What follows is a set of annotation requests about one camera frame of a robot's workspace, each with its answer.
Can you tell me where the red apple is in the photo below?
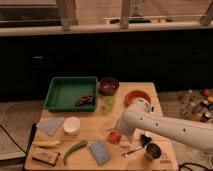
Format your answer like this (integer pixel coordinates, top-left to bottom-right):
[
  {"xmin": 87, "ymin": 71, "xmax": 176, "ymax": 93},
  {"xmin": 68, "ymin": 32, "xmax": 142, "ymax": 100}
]
[{"xmin": 107, "ymin": 131, "xmax": 121, "ymax": 144}]

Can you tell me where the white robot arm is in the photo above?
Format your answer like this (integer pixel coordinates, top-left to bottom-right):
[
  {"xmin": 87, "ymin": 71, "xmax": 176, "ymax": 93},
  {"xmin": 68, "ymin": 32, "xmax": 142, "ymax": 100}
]
[{"xmin": 115, "ymin": 98, "xmax": 213, "ymax": 153}]

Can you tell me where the green plastic cup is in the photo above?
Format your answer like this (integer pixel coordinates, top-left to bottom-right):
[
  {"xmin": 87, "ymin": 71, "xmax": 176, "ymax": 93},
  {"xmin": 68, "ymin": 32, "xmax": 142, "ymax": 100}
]
[{"xmin": 103, "ymin": 96, "xmax": 115, "ymax": 111}]

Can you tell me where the steel measuring cup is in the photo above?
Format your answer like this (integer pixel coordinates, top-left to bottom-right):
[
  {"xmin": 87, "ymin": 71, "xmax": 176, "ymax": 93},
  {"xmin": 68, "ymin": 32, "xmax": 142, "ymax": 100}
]
[{"xmin": 122, "ymin": 143, "xmax": 162, "ymax": 160}]

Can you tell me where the dark red bowl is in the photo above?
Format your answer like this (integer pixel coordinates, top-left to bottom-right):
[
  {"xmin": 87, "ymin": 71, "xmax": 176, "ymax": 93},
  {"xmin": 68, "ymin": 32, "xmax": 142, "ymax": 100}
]
[{"xmin": 99, "ymin": 77, "xmax": 119, "ymax": 96}]

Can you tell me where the dark grape bunch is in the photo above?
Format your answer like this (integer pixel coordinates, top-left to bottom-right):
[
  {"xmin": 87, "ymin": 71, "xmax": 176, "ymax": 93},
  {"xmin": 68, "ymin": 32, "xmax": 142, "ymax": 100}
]
[{"xmin": 75, "ymin": 94, "xmax": 95, "ymax": 106}]

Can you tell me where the orange bowl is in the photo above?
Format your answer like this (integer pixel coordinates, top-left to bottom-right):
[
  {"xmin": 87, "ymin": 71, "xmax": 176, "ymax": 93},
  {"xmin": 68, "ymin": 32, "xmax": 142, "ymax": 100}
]
[{"xmin": 124, "ymin": 90, "xmax": 151, "ymax": 107}]

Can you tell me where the green plastic tray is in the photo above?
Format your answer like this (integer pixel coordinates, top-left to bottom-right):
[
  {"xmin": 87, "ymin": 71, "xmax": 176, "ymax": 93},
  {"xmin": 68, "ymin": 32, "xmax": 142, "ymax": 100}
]
[{"xmin": 44, "ymin": 77, "xmax": 98, "ymax": 112}]

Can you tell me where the white round container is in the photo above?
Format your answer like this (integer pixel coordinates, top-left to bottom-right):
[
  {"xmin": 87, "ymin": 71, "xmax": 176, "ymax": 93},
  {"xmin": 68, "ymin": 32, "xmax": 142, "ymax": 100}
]
[{"xmin": 63, "ymin": 117, "xmax": 80, "ymax": 135}]

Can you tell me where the green chili pepper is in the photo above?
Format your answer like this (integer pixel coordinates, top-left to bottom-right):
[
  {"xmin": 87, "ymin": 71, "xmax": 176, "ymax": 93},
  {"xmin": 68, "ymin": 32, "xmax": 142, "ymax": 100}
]
[{"xmin": 63, "ymin": 140, "xmax": 87, "ymax": 165}]

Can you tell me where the blue sponge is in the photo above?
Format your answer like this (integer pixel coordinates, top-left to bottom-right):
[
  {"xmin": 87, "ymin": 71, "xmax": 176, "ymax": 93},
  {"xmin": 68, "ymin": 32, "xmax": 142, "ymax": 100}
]
[{"xmin": 89, "ymin": 141, "xmax": 110, "ymax": 165}]

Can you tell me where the grey blue cloth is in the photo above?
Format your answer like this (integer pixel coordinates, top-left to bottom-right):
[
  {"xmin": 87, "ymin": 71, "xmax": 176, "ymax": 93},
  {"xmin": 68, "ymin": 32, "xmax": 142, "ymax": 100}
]
[{"xmin": 36, "ymin": 117, "xmax": 64, "ymax": 136}]

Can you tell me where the yellow banana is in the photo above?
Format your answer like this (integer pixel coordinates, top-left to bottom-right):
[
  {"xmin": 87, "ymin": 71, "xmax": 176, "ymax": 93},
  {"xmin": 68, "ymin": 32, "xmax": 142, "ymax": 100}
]
[{"xmin": 33, "ymin": 140, "xmax": 61, "ymax": 148}]

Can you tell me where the spice bottle rack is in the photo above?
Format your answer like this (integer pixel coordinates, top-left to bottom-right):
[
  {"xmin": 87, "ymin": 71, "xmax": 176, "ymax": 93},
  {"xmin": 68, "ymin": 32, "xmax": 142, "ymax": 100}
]
[{"xmin": 178, "ymin": 88, "xmax": 213, "ymax": 122}]

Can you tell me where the brown wooden block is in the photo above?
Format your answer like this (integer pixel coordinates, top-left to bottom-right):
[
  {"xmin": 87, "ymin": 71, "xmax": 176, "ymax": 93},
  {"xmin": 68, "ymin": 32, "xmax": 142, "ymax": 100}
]
[{"xmin": 32, "ymin": 148, "xmax": 60, "ymax": 166}]

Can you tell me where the white handled black brush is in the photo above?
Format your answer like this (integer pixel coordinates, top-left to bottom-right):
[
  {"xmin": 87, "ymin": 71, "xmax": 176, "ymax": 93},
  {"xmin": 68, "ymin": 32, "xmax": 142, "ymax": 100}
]
[{"xmin": 140, "ymin": 132, "xmax": 152, "ymax": 146}]

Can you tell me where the black cable left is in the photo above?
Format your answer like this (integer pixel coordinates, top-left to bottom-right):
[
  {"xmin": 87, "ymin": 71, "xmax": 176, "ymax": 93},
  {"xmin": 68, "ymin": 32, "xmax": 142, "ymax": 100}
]
[{"xmin": 0, "ymin": 124, "xmax": 28, "ymax": 155}]

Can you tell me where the black cable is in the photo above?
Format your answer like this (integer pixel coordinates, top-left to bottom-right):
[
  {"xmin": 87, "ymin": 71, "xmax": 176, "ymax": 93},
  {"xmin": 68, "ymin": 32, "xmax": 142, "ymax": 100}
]
[
  {"xmin": 178, "ymin": 162, "xmax": 212, "ymax": 171},
  {"xmin": 0, "ymin": 124, "xmax": 28, "ymax": 155}
]

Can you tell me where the black cable right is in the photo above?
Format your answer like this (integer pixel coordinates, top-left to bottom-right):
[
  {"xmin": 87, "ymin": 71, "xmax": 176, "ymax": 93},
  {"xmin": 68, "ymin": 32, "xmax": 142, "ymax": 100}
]
[{"xmin": 178, "ymin": 162, "xmax": 212, "ymax": 171}]

